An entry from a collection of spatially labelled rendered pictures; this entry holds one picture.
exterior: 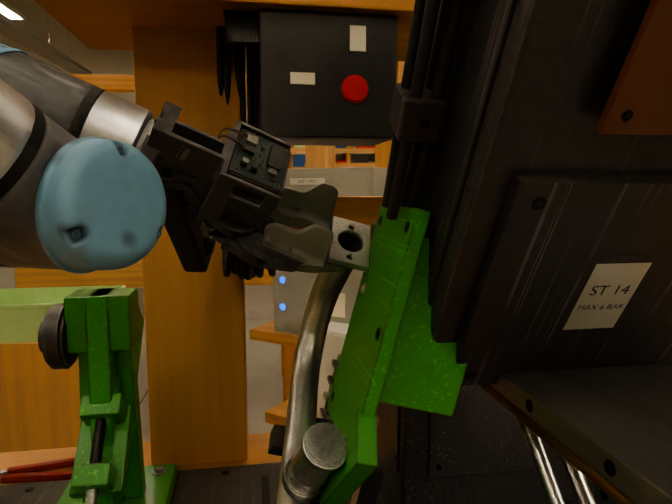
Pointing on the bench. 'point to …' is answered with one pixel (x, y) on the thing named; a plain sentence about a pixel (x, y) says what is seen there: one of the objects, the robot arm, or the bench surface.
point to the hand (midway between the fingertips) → (336, 252)
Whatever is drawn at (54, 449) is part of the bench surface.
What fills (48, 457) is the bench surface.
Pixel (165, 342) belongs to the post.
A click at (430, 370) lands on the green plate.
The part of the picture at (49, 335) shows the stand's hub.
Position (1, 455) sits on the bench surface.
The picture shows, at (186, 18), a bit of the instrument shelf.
